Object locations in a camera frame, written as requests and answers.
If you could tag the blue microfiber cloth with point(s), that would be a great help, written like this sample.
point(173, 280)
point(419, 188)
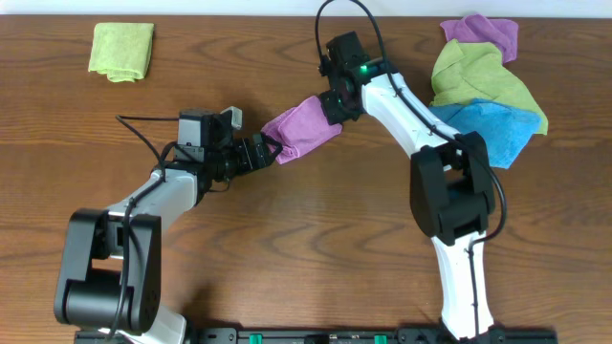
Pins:
point(505, 129)

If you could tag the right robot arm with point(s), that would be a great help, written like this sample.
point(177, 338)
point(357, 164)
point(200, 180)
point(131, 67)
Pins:
point(451, 194)

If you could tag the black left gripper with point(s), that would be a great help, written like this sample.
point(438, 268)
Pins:
point(248, 156)

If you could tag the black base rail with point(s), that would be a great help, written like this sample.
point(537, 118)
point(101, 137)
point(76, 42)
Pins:
point(409, 335)

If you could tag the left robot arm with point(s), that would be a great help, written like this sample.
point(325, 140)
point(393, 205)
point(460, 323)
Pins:
point(110, 274)

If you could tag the purple crumpled microfiber cloth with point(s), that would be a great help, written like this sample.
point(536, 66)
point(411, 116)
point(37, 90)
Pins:
point(477, 28)

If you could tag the folded green microfiber cloth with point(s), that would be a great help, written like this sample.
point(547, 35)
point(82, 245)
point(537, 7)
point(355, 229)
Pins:
point(121, 51)

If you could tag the green crumpled microfiber cloth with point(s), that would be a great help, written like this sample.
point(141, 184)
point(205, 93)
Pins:
point(465, 71)

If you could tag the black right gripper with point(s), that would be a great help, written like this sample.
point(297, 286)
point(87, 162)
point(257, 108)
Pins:
point(332, 114)

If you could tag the pink microfiber cloth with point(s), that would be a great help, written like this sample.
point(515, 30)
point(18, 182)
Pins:
point(301, 129)

